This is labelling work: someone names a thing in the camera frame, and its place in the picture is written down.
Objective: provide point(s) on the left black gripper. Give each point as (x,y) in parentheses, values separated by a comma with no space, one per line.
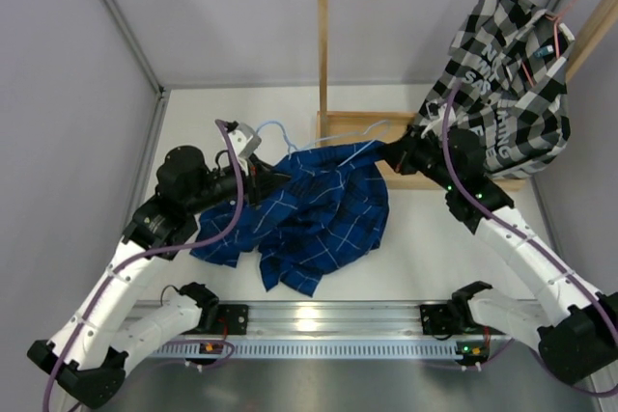
(267,177)

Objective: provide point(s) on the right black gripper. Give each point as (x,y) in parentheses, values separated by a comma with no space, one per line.
(401,154)

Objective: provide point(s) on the light blue wire hanger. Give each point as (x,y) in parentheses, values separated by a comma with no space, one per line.
(293,148)

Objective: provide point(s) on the blue plaid shirt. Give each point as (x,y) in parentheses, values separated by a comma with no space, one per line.
(331,212)

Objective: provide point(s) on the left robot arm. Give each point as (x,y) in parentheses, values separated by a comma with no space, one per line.
(92,355)

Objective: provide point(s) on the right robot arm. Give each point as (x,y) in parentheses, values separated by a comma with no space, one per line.
(569,325)

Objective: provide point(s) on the black white checked shirt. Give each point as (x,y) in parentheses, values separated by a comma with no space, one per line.
(515,104)

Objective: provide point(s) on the wooden clothes rack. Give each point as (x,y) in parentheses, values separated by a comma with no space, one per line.
(406,41)

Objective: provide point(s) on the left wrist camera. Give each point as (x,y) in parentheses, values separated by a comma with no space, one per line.
(245,139)

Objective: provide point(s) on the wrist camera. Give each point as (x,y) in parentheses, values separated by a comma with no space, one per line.
(435,116)
(245,139)

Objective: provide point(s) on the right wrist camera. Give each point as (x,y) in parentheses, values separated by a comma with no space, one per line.
(435,116)

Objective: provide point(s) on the aluminium mounting rail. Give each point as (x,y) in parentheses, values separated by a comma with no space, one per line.
(338,320)

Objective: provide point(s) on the perforated cable duct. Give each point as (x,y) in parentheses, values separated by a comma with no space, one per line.
(425,349)

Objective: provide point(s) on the pink wire hanger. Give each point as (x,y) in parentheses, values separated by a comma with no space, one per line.
(555,48)

